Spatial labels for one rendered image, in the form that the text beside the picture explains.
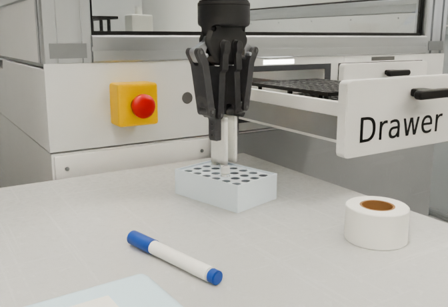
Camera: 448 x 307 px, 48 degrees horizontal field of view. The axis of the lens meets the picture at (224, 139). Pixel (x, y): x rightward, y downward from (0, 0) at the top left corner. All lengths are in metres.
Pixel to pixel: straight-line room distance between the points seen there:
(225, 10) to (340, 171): 0.63
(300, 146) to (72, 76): 0.52
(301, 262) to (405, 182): 0.91
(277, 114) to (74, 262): 0.45
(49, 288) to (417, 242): 0.39
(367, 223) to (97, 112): 0.50
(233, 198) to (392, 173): 0.76
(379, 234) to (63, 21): 0.57
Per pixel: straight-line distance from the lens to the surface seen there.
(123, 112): 0.84
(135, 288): 0.39
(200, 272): 0.49
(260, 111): 0.89
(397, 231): 0.58
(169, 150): 0.94
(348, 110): 0.71
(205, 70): 0.69
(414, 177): 1.44
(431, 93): 0.79
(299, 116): 0.81
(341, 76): 1.16
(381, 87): 0.76
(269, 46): 1.04
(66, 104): 0.86
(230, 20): 0.70
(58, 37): 0.85
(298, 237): 0.59
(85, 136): 0.88
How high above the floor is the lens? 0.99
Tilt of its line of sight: 12 degrees down
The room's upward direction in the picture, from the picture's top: straight up
